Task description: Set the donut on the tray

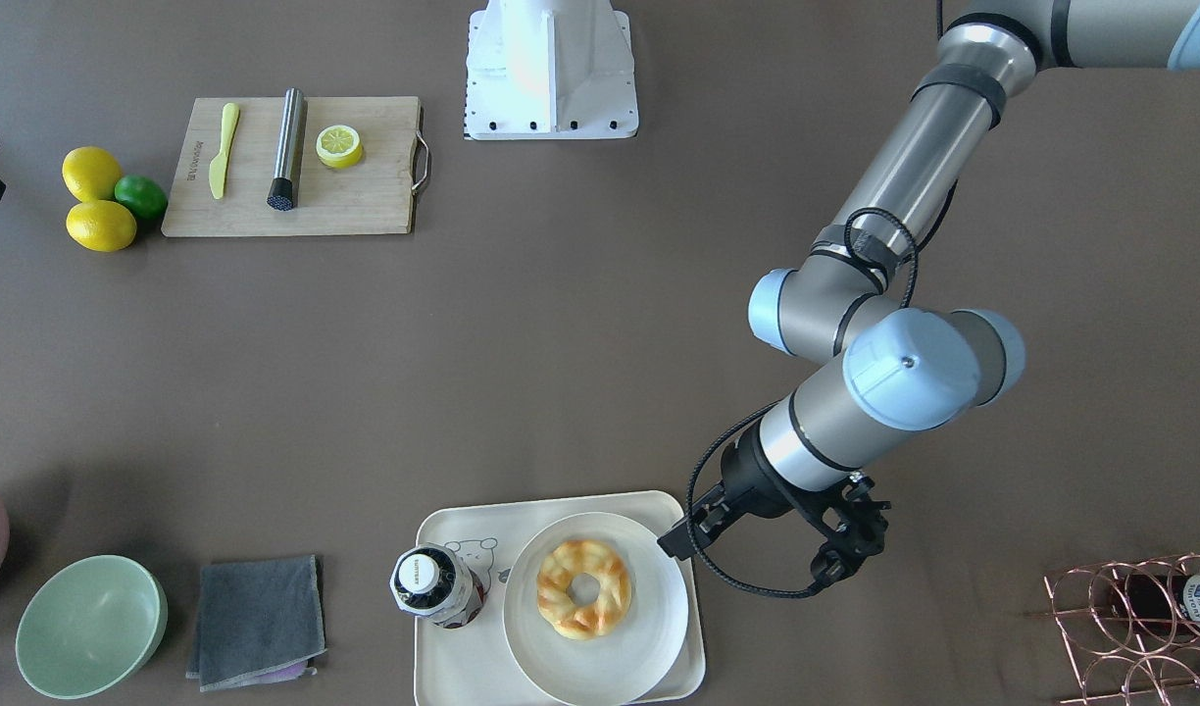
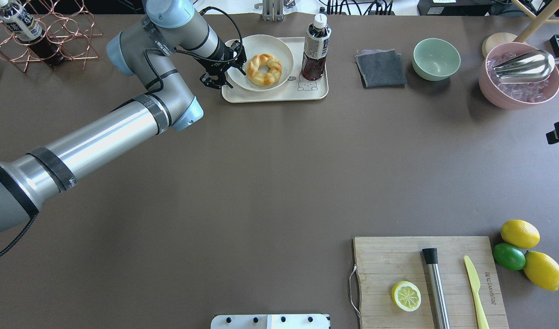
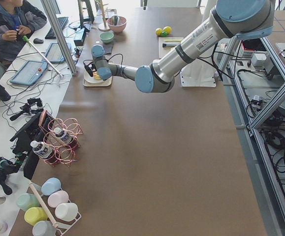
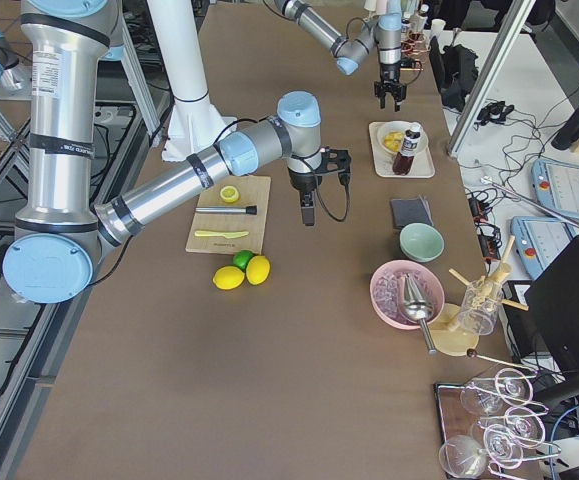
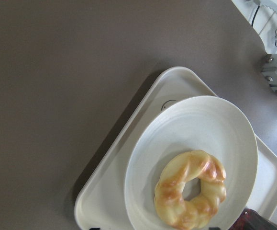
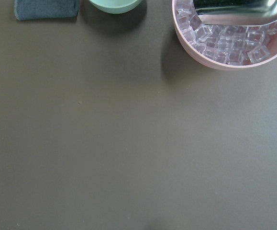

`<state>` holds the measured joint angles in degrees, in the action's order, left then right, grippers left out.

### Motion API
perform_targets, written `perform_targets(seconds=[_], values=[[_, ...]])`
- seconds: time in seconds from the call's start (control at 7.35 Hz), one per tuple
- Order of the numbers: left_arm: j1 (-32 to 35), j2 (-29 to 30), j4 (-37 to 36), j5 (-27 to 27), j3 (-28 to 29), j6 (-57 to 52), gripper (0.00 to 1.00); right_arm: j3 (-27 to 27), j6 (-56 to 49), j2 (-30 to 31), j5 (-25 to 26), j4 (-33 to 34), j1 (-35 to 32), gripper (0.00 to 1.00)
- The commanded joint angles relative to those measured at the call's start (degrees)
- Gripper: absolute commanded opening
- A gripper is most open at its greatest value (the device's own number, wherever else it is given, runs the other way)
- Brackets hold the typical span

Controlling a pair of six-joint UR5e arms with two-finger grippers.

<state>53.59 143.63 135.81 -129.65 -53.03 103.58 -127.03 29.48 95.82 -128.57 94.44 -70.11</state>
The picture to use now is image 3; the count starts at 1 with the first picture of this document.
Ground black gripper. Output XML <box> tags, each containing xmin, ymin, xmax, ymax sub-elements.
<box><xmin>83</xmin><ymin>60</ymin><xmax>97</xmax><ymax>77</ymax></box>

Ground braided ring donut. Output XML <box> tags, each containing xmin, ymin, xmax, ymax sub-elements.
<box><xmin>93</xmin><ymin>72</ymin><xmax>101</xmax><ymax>80</ymax></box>

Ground cream round plate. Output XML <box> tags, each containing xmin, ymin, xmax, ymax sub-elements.
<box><xmin>84</xmin><ymin>72</ymin><xmax>104</xmax><ymax>84</ymax></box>

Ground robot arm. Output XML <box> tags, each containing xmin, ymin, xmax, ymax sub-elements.
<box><xmin>85</xmin><ymin>0</ymin><xmax>275</xmax><ymax>93</ymax></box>

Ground cream rabbit tray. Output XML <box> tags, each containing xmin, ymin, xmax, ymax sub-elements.
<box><xmin>83</xmin><ymin>72</ymin><xmax>113</xmax><ymax>88</ymax></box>

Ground grey folded cloth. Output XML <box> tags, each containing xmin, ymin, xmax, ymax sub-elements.
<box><xmin>102</xmin><ymin>44</ymin><xmax>113</xmax><ymax>55</ymax></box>

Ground green bowl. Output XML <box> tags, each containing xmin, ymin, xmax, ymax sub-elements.
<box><xmin>99</xmin><ymin>31</ymin><xmax>114</xmax><ymax>43</ymax></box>

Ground blue teach pendant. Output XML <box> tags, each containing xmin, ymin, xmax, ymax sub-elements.
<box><xmin>10</xmin><ymin>60</ymin><xmax>48</xmax><ymax>86</ymax></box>
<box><xmin>44</xmin><ymin>43</ymin><xmax>65</xmax><ymax>64</ymax></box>

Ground wooden mug tree stand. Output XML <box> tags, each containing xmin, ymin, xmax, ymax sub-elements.
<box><xmin>95</xmin><ymin>0</ymin><xmax>110</xmax><ymax>32</ymax></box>

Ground black keyboard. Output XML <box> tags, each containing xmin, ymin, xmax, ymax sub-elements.
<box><xmin>44</xmin><ymin>16</ymin><xmax>69</xmax><ymax>40</ymax></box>

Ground computer mouse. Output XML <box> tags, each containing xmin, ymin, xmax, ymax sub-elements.
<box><xmin>33</xmin><ymin>38</ymin><xmax>44</xmax><ymax>44</ymax></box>

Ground wooden cutting board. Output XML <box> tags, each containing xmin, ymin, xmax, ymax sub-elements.
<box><xmin>158</xmin><ymin>37</ymin><xmax>184</xmax><ymax>59</ymax></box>

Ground yellow lemon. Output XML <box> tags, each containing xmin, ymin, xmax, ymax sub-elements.
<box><xmin>155</xmin><ymin>28</ymin><xmax>163</xmax><ymax>36</ymax></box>
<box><xmin>163</xmin><ymin>26</ymin><xmax>172</xmax><ymax>34</ymax></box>

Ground green lime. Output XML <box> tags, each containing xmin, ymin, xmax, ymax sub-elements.
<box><xmin>160</xmin><ymin>31</ymin><xmax>168</xmax><ymax>37</ymax></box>

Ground yellow plastic knife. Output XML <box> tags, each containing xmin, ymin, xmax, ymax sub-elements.
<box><xmin>164</xmin><ymin>39</ymin><xmax>182</xmax><ymax>42</ymax></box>

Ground seated person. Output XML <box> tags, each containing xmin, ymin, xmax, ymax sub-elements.
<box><xmin>0</xmin><ymin>0</ymin><xmax>47</xmax><ymax>63</ymax></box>

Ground blue plastic cup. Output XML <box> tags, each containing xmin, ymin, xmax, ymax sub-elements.
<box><xmin>41</xmin><ymin>177</ymin><xmax>61</xmax><ymax>196</ymax></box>

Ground pink plastic cup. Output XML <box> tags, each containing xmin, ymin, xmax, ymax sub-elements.
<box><xmin>47</xmin><ymin>190</ymin><xmax>69</xmax><ymax>207</ymax></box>

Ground white plastic cup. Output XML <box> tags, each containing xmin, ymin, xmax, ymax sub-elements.
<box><xmin>55</xmin><ymin>203</ymin><xmax>78</xmax><ymax>222</ymax></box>

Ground green plastic cup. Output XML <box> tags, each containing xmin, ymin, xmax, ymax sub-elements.
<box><xmin>16</xmin><ymin>193</ymin><xmax>40</xmax><ymax>211</ymax></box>

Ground yellow plastic cup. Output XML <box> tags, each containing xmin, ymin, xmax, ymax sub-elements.
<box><xmin>24</xmin><ymin>207</ymin><xmax>48</xmax><ymax>226</ymax></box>

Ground grey plastic cup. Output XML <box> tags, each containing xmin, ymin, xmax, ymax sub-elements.
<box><xmin>32</xmin><ymin>221</ymin><xmax>56</xmax><ymax>236</ymax></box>

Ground aluminium frame post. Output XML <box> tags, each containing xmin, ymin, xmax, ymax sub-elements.
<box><xmin>41</xmin><ymin>0</ymin><xmax>77</xmax><ymax>76</ymax></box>

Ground copper wire bottle rack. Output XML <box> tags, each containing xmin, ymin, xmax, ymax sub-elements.
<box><xmin>38</xmin><ymin>111</ymin><xmax>83</xmax><ymax>167</ymax></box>

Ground bottle in wire rack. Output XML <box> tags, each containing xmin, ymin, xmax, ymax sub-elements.
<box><xmin>54</xmin><ymin>127</ymin><xmax>73</xmax><ymax>145</ymax></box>

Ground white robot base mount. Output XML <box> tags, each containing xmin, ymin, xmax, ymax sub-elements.
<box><xmin>180</xmin><ymin>60</ymin><xmax>216</xmax><ymax>88</ymax></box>

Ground white wire cup rack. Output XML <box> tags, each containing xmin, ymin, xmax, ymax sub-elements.
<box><xmin>29</xmin><ymin>181</ymin><xmax>82</xmax><ymax>236</ymax></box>

